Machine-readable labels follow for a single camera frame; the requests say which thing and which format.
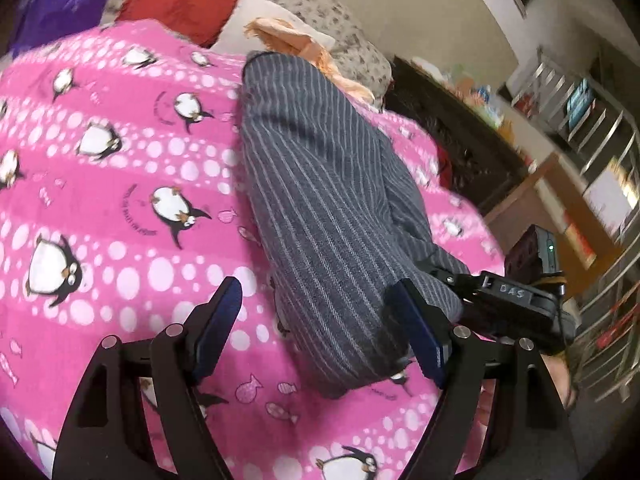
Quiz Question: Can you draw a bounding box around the brown wooden footboard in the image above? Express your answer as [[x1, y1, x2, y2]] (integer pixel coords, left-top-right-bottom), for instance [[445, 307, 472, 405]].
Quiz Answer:
[[485, 154, 623, 298]]

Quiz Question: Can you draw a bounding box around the white pillow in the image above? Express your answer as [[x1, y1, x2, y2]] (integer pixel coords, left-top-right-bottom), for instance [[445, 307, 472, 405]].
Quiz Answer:
[[210, 0, 336, 55]]

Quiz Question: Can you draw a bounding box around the person's right hand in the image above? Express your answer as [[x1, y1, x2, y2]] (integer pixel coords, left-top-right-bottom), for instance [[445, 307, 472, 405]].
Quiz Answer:
[[479, 351, 580, 421]]

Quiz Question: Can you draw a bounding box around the grey floral quilt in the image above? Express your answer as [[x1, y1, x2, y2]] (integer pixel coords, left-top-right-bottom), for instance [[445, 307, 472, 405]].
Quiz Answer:
[[98, 0, 394, 111]]

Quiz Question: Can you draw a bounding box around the grey pinstriped suit jacket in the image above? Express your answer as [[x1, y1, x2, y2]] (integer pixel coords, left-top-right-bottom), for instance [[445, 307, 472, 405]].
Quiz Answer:
[[240, 52, 465, 399]]

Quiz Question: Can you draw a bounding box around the red pillow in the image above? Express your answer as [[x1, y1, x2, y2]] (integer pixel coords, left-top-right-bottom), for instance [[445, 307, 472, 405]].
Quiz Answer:
[[116, 0, 238, 48]]

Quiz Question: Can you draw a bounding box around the orange cloth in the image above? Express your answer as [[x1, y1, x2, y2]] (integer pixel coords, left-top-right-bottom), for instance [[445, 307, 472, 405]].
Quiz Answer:
[[244, 18, 375, 105]]

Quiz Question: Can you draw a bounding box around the pink penguin bed cover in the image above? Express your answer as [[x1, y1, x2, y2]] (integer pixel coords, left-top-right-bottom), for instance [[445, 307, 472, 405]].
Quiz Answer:
[[0, 18, 507, 480]]

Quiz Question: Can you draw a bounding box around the purple fabric bag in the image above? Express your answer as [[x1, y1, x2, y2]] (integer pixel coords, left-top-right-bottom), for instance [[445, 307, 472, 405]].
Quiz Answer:
[[9, 0, 107, 56]]

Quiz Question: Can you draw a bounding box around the dark carved wooden cabinet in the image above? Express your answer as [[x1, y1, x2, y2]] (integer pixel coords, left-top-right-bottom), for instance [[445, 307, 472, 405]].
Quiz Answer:
[[384, 56, 528, 214]]

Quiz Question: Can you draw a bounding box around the metal stair railing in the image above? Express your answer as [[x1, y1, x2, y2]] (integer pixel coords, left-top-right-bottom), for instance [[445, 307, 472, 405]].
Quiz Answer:
[[510, 47, 639, 401]]

